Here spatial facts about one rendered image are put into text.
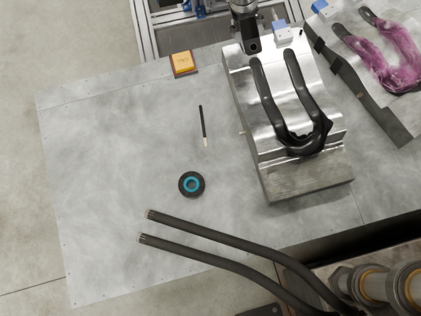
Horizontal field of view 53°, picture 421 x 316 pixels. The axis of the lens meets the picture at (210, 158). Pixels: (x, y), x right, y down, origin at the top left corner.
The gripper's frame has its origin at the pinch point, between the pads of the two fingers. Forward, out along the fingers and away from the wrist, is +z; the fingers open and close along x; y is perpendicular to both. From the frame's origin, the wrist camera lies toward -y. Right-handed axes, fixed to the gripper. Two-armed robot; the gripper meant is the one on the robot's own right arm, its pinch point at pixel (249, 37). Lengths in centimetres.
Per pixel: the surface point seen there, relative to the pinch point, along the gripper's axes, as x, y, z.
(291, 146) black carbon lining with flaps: -2.2, -34.3, 2.5
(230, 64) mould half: 7.6, -4.9, 3.7
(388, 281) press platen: -7, -67, -41
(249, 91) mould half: 4.4, -14.6, 3.4
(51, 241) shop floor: 115, -38, 75
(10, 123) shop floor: 126, 28, 83
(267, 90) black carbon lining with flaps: -0.7, -15.9, 4.5
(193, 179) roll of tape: 27.9, -35.2, 2.2
